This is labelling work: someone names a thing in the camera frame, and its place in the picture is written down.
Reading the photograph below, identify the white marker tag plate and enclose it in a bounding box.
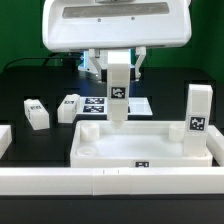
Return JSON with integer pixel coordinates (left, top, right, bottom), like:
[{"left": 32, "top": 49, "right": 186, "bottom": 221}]
[{"left": 77, "top": 97, "right": 153, "bottom": 116}]

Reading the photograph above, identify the black cable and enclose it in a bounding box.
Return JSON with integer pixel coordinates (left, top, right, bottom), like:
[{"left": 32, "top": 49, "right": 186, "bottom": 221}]
[{"left": 2, "top": 53, "right": 81, "bottom": 72}]

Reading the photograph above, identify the white right barrier block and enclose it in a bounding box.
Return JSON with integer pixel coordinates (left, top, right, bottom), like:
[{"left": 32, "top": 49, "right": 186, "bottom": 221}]
[{"left": 207, "top": 125, "right": 224, "bottom": 167}]

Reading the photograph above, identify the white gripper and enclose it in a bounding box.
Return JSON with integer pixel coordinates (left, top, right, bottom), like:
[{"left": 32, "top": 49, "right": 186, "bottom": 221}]
[{"left": 42, "top": 0, "right": 191, "bottom": 81}]

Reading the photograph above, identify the white left barrier block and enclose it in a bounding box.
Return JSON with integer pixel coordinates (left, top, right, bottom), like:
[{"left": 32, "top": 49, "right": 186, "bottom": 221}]
[{"left": 0, "top": 125, "right": 12, "bottom": 159}]

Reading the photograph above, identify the white front barrier rail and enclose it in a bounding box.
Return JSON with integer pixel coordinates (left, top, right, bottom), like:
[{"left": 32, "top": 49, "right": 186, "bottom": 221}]
[{"left": 0, "top": 167, "right": 224, "bottom": 195}]

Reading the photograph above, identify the white desk top panel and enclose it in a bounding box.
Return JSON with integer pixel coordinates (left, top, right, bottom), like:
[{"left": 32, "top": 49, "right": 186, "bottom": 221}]
[{"left": 70, "top": 120, "right": 213, "bottom": 168}]

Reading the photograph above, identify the white barrier block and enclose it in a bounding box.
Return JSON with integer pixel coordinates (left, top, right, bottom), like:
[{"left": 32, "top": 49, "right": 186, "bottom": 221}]
[
  {"left": 0, "top": 125, "right": 12, "bottom": 159},
  {"left": 207, "top": 125, "right": 224, "bottom": 167}
]

